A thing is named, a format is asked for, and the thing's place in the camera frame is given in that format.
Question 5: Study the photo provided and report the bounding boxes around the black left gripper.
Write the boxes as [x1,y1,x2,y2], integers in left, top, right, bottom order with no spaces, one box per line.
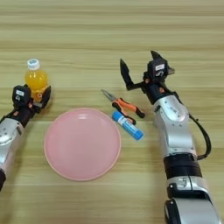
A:
[1,85,53,128]

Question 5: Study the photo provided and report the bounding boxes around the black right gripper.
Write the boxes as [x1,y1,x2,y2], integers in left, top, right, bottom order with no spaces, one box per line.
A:
[119,50,180,106]

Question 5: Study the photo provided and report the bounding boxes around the orange juice bottle white cap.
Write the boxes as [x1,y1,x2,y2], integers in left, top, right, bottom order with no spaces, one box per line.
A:
[24,58,50,103]

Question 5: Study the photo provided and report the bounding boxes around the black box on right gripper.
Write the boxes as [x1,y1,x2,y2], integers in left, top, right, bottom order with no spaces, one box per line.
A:
[146,57,170,81]

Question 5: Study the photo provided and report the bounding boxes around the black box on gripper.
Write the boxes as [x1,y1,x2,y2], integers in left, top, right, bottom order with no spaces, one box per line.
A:
[146,57,170,81]
[11,85,32,108]

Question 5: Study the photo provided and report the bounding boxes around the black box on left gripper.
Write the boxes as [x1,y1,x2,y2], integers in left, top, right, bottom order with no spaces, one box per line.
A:
[11,85,32,108]

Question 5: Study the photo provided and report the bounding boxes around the pink round plate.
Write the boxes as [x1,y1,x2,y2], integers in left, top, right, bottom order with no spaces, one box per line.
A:
[43,108,122,182]

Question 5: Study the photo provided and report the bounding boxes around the blue glue stick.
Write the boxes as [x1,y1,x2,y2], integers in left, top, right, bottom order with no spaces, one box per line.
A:
[111,110,144,142]

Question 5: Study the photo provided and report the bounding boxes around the orange black handled pliers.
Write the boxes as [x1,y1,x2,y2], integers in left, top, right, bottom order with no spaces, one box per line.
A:
[101,88,146,126]

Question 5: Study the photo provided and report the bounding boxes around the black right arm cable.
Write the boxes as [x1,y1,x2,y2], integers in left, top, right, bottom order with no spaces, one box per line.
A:
[174,91,212,161]

